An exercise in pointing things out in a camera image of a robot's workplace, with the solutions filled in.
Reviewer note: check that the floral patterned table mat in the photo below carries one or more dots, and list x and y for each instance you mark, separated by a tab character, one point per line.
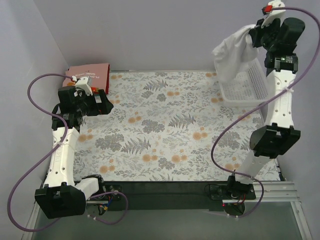
164	126

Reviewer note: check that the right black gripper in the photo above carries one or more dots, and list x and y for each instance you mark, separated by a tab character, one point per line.
255	33

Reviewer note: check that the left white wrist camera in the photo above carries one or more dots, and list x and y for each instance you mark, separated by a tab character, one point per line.
83	83

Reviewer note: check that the folded pink printed t shirt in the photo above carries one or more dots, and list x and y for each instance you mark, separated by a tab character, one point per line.
79	71

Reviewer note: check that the folded red t shirt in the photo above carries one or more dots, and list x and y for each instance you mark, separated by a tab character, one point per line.
101	77

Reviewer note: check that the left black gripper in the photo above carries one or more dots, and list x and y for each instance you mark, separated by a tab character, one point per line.
99	105

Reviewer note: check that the aluminium extrusion rail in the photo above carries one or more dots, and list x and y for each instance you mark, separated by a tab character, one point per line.
275	214

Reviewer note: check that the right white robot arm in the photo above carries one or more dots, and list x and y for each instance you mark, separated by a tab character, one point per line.
278	134

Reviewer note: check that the white plastic mesh basket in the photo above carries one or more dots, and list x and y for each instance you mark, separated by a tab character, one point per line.
248	89

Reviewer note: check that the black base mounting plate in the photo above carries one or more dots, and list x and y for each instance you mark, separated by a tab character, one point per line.
171	195

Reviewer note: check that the white t shirt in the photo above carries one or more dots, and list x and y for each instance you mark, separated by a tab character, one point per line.
234	54

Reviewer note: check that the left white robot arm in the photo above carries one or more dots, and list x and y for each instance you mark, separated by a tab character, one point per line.
60	196

